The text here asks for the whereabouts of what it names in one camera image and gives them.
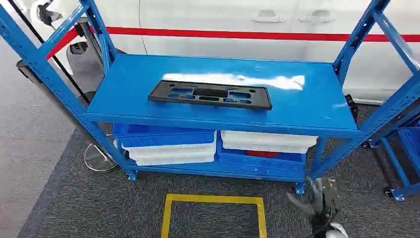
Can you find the black plastic perforated plate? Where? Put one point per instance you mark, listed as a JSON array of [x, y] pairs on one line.
[[157, 94]]

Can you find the blue plastic bin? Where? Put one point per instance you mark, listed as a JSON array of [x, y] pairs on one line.
[[164, 140], [256, 163]]

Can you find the white plastic bin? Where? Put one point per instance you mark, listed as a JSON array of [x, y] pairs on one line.
[[170, 153], [262, 141]]

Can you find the red item in bin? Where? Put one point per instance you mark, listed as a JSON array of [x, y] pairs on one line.
[[262, 153]]

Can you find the blue metal shelf cart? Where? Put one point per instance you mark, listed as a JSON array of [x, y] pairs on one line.
[[295, 105]]

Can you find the red barrier belt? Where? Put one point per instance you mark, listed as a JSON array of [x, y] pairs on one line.
[[229, 34]]

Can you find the white car body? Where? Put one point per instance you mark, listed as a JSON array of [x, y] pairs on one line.
[[229, 14]]

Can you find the dark stanchion with chrome base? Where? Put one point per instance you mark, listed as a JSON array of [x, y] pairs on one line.
[[98, 159]]

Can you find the dark grey carpet mat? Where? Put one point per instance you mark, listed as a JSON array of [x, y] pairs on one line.
[[98, 203]]

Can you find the black caster wheel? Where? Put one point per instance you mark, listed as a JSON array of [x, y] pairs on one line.
[[390, 192]]

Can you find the blue metal rack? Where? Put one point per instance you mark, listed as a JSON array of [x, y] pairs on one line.
[[410, 141]]

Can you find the grey stanchion post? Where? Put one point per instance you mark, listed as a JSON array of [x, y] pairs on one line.
[[82, 62]]

